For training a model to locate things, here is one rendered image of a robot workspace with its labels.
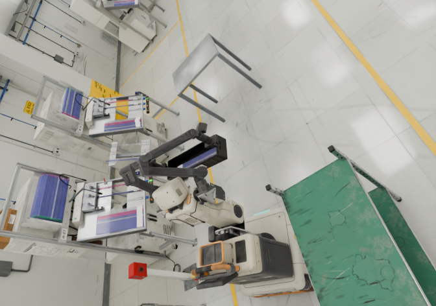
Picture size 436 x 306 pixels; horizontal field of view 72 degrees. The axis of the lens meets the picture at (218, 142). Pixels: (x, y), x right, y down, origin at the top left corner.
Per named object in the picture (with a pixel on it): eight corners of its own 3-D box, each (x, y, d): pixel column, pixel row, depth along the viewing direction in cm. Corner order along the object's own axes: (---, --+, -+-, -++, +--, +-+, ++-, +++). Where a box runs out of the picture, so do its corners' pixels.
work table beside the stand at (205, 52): (262, 87, 377) (217, 52, 327) (223, 122, 405) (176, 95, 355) (250, 67, 407) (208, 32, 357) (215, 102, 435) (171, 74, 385)
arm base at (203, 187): (195, 196, 201) (208, 191, 194) (190, 186, 201) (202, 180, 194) (203, 192, 208) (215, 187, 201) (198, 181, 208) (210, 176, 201)
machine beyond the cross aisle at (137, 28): (165, 7, 721) (89, -54, 602) (168, 24, 669) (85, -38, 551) (133, 47, 784) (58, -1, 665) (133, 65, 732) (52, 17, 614)
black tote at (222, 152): (177, 183, 254) (167, 179, 247) (178, 164, 263) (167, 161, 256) (228, 159, 221) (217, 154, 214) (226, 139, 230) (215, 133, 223)
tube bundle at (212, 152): (179, 176, 254) (176, 174, 252) (179, 168, 258) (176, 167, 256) (222, 153, 225) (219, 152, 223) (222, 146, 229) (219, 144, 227)
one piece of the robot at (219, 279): (248, 271, 207) (229, 284, 189) (212, 278, 227) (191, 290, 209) (242, 255, 209) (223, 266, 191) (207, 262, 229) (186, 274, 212)
